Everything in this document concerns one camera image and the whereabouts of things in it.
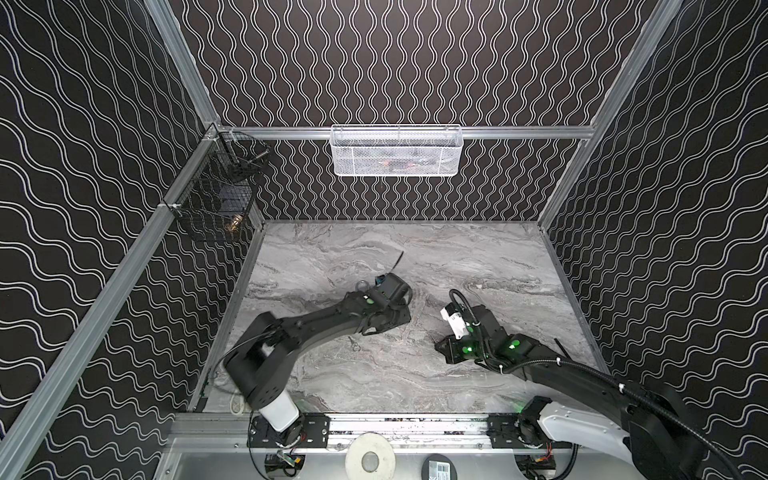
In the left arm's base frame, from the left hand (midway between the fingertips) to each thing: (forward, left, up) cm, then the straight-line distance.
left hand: (418, 319), depth 84 cm
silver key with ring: (-4, +19, -9) cm, 21 cm away
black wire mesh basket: (+30, +63, +19) cm, 72 cm away
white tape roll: (-29, +13, -10) cm, 33 cm away
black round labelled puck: (-33, -4, -9) cm, 34 cm away
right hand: (-6, -5, -4) cm, 9 cm away
